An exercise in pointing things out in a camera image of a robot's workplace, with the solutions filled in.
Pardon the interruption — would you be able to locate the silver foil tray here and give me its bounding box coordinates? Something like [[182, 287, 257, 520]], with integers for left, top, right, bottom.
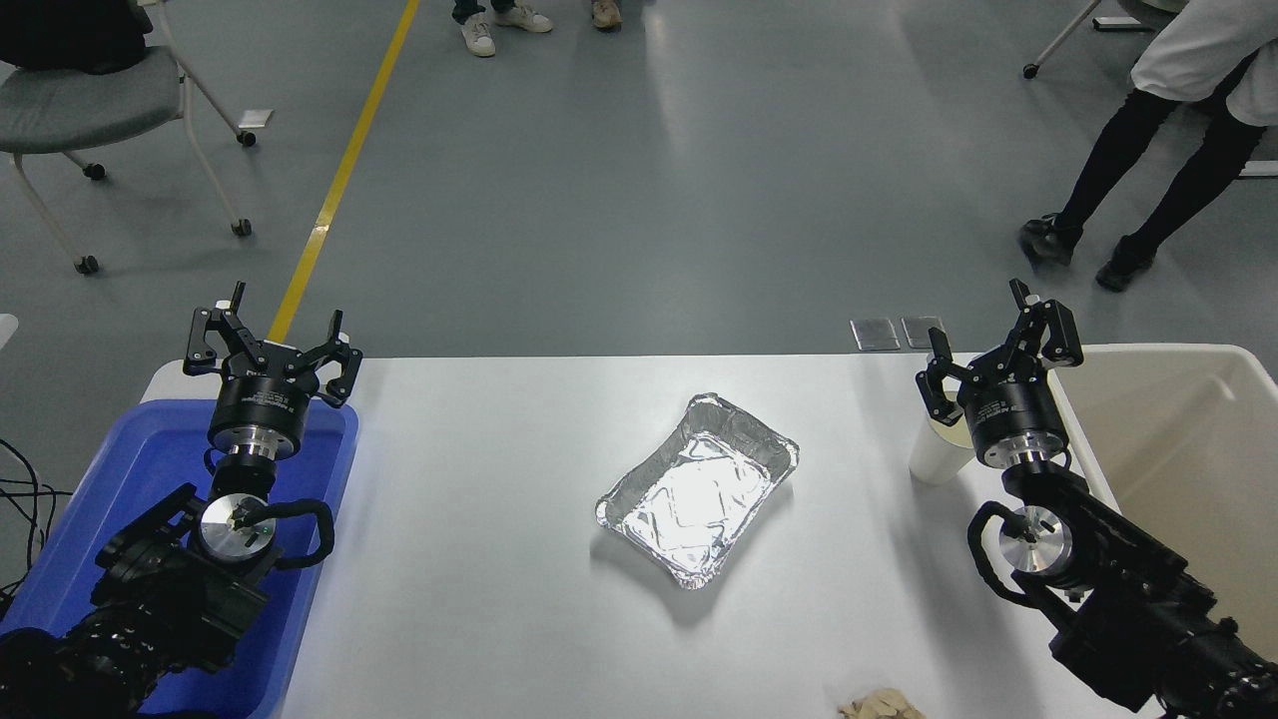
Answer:
[[595, 392, 801, 590]]

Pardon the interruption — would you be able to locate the black cable bundle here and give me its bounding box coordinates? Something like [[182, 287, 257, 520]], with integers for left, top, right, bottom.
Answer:
[[0, 437, 73, 600]]

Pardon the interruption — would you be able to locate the white paper cup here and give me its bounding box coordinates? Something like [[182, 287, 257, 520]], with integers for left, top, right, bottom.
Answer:
[[909, 399, 975, 487]]

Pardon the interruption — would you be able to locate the large pale plastic bin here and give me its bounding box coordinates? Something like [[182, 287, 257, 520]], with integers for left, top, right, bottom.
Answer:
[[1043, 345, 1278, 655]]

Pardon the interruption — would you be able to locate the white-framed wheeled chair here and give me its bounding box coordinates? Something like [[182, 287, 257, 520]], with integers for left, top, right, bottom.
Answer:
[[1022, 0, 1189, 81]]

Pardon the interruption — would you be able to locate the crumpled tan paper ball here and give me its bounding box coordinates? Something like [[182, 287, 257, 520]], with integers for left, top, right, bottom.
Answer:
[[837, 687, 928, 719]]

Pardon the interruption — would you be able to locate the grey wheeled chair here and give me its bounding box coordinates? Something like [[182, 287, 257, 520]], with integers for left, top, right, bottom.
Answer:
[[0, 0, 258, 276]]

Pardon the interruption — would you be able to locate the blue plastic tray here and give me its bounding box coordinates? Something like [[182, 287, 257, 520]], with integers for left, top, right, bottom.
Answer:
[[0, 399, 360, 719]]

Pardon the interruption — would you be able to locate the black bag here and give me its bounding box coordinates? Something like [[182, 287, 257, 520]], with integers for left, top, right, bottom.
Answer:
[[0, 0, 153, 76]]

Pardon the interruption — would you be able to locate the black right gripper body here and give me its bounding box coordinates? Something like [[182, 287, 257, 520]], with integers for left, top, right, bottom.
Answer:
[[958, 371, 1069, 448]]

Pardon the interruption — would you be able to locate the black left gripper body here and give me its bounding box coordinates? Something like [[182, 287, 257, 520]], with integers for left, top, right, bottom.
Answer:
[[210, 365, 320, 433]]

